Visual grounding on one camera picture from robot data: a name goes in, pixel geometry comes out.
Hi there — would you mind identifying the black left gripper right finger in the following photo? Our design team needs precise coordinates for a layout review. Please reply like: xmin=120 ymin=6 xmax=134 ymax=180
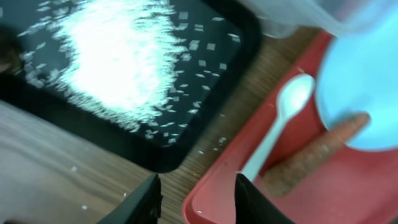
xmin=234 ymin=174 xmax=294 ymax=224

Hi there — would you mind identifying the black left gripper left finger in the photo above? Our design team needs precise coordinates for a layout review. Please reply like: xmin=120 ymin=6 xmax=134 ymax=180
xmin=98 ymin=174 xmax=163 ymax=224

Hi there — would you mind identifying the orange carrot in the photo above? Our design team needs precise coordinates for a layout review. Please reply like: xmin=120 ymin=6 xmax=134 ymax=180
xmin=263 ymin=113 xmax=371 ymax=197

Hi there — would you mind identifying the white plastic spoon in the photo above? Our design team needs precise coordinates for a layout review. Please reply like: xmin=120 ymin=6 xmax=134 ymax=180
xmin=241 ymin=73 xmax=315 ymax=182

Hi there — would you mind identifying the pile of white rice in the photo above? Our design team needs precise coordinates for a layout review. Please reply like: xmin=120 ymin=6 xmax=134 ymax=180
xmin=17 ymin=0 xmax=242 ymax=147

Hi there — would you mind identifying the light blue plate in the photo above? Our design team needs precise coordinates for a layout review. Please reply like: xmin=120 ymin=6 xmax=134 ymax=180
xmin=315 ymin=7 xmax=397 ymax=152

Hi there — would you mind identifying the brown food scrap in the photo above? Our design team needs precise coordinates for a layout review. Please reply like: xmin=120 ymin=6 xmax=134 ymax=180
xmin=1 ymin=25 xmax=22 ymax=75

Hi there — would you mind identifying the black food waste tray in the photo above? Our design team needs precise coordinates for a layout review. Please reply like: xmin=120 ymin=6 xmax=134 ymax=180
xmin=1 ymin=0 xmax=262 ymax=173

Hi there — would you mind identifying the clear plastic waste bin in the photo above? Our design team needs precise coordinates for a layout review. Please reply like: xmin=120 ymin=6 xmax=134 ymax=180
xmin=239 ymin=0 xmax=371 ymax=39

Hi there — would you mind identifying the red plastic tray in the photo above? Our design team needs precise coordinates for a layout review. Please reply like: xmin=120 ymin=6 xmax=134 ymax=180
xmin=182 ymin=30 xmax=398 ymax=224

